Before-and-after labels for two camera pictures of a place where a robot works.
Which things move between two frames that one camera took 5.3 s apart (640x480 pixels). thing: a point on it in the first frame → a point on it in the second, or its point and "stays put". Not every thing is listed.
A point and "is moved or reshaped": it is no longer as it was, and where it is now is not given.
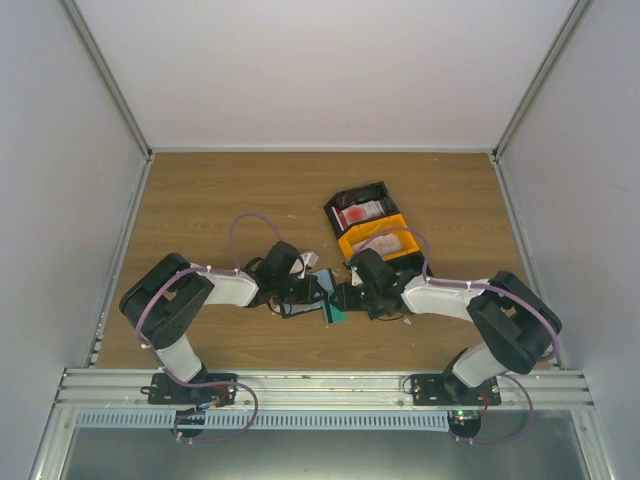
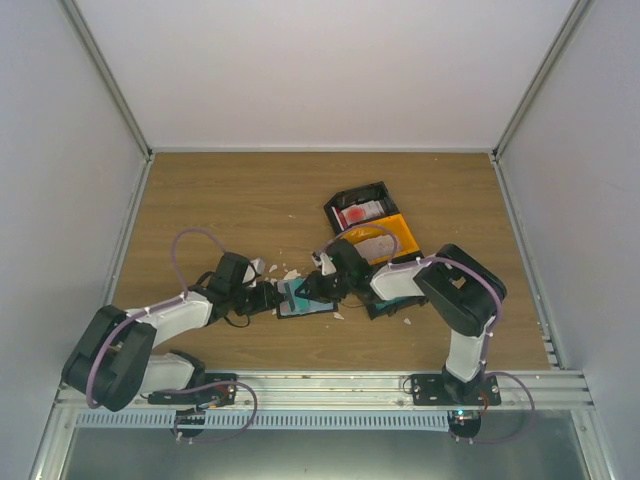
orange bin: x=395 y=225 stays put
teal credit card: x=336 y=314 is moved or reshaped
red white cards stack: x=355 y=212 stays put
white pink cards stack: x=382 y=244 stays put
